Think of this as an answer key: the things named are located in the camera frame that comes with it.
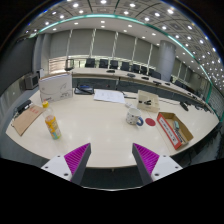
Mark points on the black marker pen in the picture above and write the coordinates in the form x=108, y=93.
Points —
x=179, y=137

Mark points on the flat brown cardboard sheet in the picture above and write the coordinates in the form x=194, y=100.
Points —
x=26, y=118

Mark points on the black desk microphone base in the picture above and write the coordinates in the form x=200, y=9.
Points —
x=184, y=106

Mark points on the clear bottle with yellow cap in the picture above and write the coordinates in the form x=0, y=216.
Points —
x=52, y=126

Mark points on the round ceiling lights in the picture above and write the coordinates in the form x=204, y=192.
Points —
x=156, y=15

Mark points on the open cardboard box, red flap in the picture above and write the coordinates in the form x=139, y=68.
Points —
x=170, y=133

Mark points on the long curved conference desk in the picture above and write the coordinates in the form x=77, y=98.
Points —
x=100, y=83

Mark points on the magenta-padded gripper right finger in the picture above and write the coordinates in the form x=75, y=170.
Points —
x=146, y=159

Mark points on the grey boxy monitor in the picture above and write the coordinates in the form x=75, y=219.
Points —
x=31, y=81

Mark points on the black framed desk monitor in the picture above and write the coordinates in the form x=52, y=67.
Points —
x=69, y=64

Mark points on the small beige cardboard box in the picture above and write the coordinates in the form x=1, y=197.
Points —
x=148, y=96

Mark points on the white paper sheets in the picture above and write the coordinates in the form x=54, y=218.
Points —
x=109, y=96

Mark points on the white remote control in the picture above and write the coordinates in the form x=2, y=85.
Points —
x=128, y=105

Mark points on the black document tray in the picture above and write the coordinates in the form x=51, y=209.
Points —
x=83, y=90

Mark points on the flat round red coaster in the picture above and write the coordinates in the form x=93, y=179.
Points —
x=150, y=122

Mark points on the row of black office chairs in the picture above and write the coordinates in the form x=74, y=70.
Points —
x=103, y=63

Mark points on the green whiteboard eraser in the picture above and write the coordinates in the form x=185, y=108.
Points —
x=176, y=125

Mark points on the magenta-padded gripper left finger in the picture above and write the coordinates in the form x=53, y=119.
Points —
x=77, y=159

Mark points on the black desk microphone units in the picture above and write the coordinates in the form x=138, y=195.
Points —
x=130, y=75

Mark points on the large white cardboard box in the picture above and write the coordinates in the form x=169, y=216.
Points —
x=56, y=88

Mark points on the small black tool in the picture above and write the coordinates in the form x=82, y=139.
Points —
x=145, y=101

